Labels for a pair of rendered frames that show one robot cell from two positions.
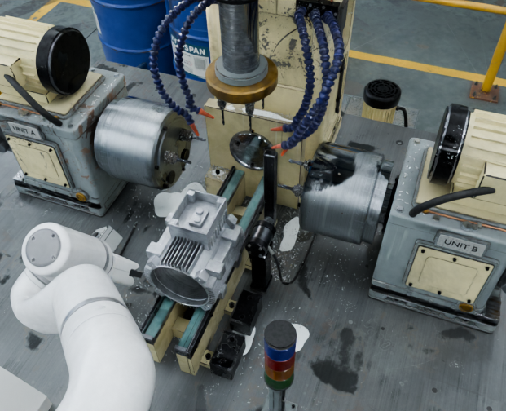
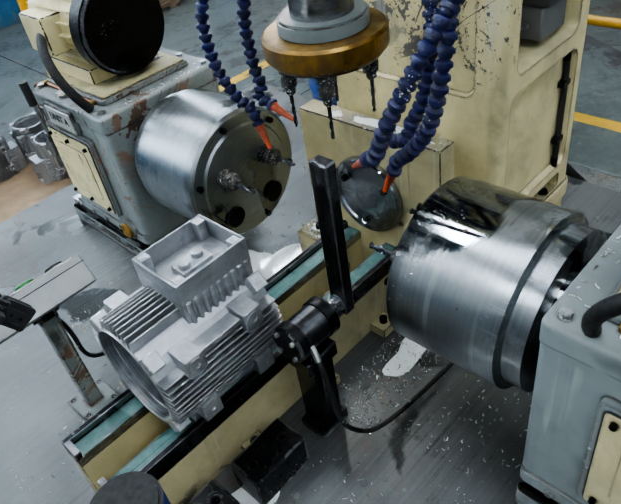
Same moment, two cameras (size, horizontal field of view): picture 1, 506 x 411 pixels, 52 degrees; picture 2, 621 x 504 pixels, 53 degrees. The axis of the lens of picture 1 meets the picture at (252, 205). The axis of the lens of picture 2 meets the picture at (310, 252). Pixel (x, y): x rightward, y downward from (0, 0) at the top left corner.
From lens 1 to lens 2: 0.62 m
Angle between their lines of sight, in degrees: 22
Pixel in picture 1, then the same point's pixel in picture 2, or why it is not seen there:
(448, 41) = not seen: outside the picture
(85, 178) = (128, 200)
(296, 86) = (453, 88)
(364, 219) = (498, 330)
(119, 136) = (160, 136)
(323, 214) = (424, 305)
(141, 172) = (179, 195)
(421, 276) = (615, 489)
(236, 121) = (342, 136)
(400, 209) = (564, 316)
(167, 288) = (136, 377)
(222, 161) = not seen: hidden behind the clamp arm
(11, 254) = not seen: hidden behind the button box
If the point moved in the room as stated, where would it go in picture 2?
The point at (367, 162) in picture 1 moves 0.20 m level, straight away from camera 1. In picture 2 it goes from (530, 217) to (591, 140)
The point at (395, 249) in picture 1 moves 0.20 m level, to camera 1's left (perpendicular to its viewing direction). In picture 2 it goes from (559, 409) to (386, 373)
